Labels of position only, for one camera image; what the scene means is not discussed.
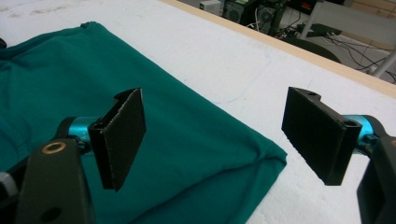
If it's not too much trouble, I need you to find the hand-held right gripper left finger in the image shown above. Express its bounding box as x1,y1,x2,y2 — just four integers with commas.
88,88,148,191

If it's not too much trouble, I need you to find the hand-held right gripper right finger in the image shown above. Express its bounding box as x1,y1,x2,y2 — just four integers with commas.
281,87,363,187

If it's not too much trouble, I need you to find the teal long-sleeved shirt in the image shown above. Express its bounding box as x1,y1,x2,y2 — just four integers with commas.
0,21,289,224

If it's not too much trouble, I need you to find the white desk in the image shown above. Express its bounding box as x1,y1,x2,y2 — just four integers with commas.
298,0,396,79

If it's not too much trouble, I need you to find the black computer tower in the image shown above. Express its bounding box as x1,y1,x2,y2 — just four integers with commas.
221,0,260,26
256,0,290,36

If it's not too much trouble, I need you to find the white foam mat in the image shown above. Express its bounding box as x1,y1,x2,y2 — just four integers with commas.
0,0,396,224

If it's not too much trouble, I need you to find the small white box device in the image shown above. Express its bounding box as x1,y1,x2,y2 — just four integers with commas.
199,0,224,15

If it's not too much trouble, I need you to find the long black floor cable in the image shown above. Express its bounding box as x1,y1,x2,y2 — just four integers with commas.
323,33,396,82

